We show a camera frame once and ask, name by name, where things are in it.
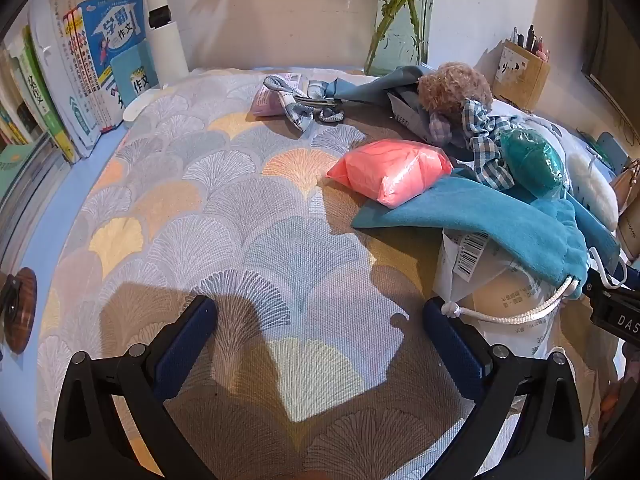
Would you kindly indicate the brown curly plush toy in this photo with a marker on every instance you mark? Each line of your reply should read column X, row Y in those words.
column 452, row 87

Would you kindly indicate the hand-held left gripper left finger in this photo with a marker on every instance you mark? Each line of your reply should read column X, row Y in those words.
column 185, row 340

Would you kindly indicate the fan-patterned table mat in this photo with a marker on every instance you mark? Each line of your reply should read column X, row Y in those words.
column 225, row 210

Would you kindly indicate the grey printed bag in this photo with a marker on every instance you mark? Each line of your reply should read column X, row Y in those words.
column 405, row 112

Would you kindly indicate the white fluffy plush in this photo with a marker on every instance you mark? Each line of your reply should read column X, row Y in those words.
column 592, row 190

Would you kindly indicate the dark hair clip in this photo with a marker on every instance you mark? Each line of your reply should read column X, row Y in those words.
column 317, row 101

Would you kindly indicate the cardboard pen holder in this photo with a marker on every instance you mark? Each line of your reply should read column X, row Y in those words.
column 522, row 80

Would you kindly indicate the black wall television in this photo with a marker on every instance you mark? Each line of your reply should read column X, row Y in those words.
column 617, row 45

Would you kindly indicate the purple tissue packet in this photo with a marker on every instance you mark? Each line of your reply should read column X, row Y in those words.
column 267, row 102

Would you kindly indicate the plaid fabric scrunchie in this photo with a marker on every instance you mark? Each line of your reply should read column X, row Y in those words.
column 485, row 160

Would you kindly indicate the bunch of pens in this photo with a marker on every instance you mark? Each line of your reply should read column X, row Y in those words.
column 530, row 40

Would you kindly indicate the grey-blue cloth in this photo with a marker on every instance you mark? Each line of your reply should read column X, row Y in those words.
column 370, row 87

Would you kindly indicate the green soft packet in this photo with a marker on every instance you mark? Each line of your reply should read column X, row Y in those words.
column 532, row 162

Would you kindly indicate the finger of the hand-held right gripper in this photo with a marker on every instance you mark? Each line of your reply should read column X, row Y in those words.
column 607, row 262

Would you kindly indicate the teal plastic object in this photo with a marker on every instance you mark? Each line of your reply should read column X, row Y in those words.
column 612, row 150

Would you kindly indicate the blue white checked cloth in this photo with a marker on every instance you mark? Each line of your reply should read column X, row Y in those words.
column 295, row 110

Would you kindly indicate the round wooden object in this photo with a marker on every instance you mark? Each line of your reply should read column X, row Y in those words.
column 22, row 310

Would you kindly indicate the row of books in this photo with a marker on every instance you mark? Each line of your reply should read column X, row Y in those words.
column 75, row 60

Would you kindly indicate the white desk lamp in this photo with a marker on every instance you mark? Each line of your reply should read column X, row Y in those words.
column 167, row 45

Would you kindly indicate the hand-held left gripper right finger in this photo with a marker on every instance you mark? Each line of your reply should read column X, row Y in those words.
column 450, row 340

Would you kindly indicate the pink soft packet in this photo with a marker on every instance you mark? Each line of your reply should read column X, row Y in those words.
column 390, row 170

